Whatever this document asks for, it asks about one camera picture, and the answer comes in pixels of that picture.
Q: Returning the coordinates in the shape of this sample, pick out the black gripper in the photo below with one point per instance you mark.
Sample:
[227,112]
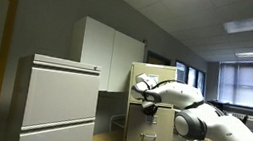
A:
[150,107]

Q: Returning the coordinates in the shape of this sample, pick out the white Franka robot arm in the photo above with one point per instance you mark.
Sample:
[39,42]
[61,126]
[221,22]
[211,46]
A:
[225,132]

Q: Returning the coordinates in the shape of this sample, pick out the beige filing cabinet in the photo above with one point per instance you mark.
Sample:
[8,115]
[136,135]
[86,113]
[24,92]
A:
[150,91]

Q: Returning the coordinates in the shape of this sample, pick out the beige filing cabinet drawer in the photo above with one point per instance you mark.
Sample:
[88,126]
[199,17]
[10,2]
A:
[150,128]

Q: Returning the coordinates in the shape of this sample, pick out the white two-door cabinet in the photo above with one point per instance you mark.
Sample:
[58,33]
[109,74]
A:
[108,54]

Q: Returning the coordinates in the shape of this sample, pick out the light grey lateral filing cabinet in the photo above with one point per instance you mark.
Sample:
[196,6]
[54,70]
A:
[57,104]

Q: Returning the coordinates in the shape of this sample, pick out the white label sticker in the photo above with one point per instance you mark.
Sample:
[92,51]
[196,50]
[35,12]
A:
[153,77]

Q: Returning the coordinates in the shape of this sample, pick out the dark interior window row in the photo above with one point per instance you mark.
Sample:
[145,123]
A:
[190,77]

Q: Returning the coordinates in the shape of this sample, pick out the window with grey blinds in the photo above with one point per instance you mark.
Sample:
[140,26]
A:
[252,84]

